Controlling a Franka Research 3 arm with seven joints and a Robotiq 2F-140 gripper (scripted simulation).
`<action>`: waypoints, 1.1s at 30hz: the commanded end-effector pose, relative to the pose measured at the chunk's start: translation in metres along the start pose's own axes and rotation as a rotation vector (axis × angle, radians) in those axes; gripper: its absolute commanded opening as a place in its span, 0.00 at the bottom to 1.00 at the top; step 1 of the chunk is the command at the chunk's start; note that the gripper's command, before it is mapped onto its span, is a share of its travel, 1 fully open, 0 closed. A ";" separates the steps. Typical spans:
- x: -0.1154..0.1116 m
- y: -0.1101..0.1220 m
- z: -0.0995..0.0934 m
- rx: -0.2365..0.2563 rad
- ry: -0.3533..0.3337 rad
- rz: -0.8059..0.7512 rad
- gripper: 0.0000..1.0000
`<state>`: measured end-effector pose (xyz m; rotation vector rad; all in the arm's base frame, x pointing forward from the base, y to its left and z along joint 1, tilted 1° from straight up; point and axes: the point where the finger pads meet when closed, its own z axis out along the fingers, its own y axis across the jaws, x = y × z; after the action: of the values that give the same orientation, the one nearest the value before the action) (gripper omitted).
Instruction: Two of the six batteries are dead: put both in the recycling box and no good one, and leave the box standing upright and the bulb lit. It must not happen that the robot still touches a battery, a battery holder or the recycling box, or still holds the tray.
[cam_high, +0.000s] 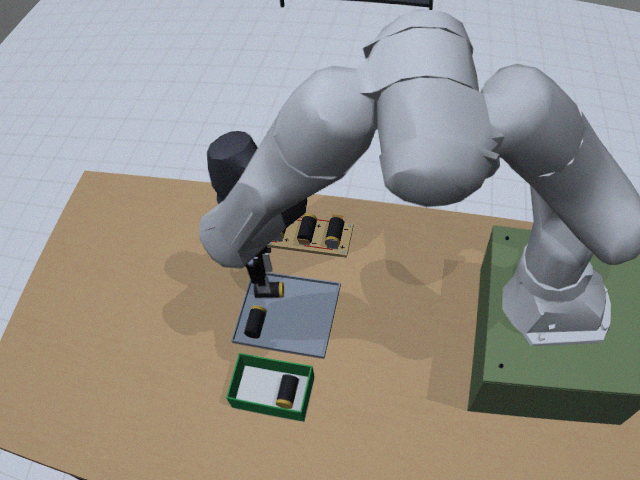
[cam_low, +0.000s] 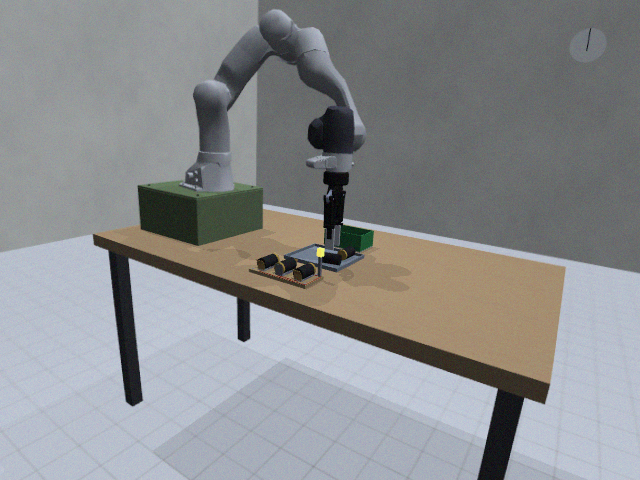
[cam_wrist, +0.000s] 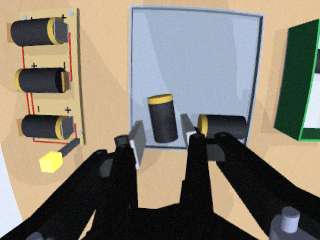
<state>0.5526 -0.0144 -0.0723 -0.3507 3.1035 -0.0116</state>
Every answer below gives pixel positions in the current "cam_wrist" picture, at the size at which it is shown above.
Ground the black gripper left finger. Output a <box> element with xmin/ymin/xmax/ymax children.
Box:
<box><xmin>0</xmin><ymin>120</ymin><xmax>147</xmax><ymax>240</ymax></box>

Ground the green open-top box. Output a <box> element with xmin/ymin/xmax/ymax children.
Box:
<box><xmin>273</xmin><ymin>19</ymin><xmax>320</xmax><ymax>142</ymax></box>

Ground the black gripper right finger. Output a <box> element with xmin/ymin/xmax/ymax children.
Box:
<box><xmin>172</xmin><ymin>113</ymin><xmax>320</xmax><ymax>240</ymax></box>

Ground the light blue tray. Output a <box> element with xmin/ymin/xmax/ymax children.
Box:
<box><xmin>129</xmin><ymin>5</ymin><xmax>265</xmax><ymax>151</ymax></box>

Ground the black battery with gold end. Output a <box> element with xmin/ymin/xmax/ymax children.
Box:
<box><xmin>10</xmin><ymin>17</ymin><xmax>65</xmax><ymax>47</ymax></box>
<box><xmin>147</xmin><ymin>94</ymin><xmax>178</xmax><ymax>144</ymax></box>
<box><xmin>197</xmin><ymin>114</ymin><xmax>247</xmax><ymax>140</ymax></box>
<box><xmin>14</xmin><ymin>67</ymin><xmax>66</xmax><ymax>93</ymax></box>
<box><xmin>315</xmin><ymin>49</ymin><xmax>320</xmax><ymax>74</ymax></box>
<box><xmin>21</xmin><ymin>114</ymin><xmax>71</xmax><ymax>140</ymax></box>

